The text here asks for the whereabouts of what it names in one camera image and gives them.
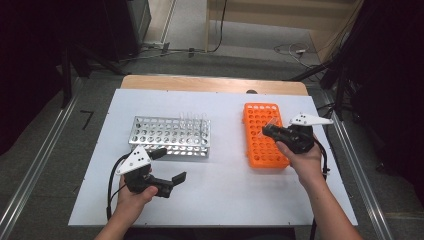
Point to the dark cabinet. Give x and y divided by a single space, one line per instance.
130 26

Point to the person's right hand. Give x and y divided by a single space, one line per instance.
306 166

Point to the light wooden furniture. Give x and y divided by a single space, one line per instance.
283 20

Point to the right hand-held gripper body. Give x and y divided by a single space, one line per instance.
300 138

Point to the metal floor rail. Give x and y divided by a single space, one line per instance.
40 156
370 196

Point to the silver metal test tube rack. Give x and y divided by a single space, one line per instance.
160 136

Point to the orange plastic test tube rack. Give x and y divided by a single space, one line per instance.
258 150

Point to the black metal stand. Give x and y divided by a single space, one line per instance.
66 76
340 90

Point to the white table board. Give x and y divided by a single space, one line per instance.
216 200

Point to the person's left hand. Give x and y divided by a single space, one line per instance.
133 205

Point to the wooden table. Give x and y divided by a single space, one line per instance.
213 85

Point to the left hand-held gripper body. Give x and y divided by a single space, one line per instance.
136 161

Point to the dark curtain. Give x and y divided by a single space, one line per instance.
30 66
390 83

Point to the dark round table grommet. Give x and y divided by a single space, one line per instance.
251 91

